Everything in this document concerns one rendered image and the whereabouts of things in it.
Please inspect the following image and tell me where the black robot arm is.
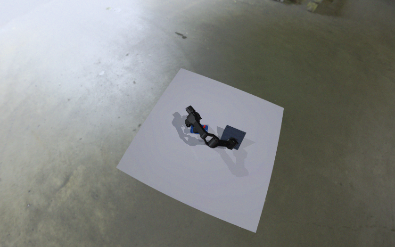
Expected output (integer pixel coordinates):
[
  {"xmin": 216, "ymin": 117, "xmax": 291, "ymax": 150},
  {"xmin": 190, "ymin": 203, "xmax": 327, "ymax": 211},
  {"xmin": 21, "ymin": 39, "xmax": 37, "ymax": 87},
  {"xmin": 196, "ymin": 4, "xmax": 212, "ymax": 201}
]
[{"xmin": 185, "ymin": 106, "xmax": 238, "ymax": 150}]

